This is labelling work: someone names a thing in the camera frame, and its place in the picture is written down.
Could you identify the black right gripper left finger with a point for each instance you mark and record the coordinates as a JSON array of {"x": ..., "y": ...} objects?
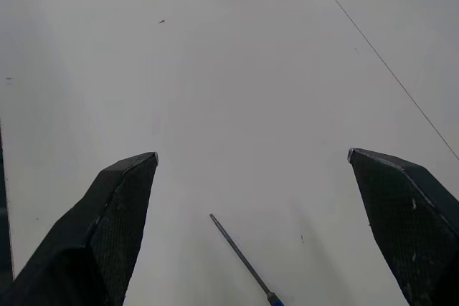
[{"x": 107, "y": 227}]

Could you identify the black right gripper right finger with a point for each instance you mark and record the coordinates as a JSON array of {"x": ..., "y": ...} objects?
[{"x": 409, "y": 220}]

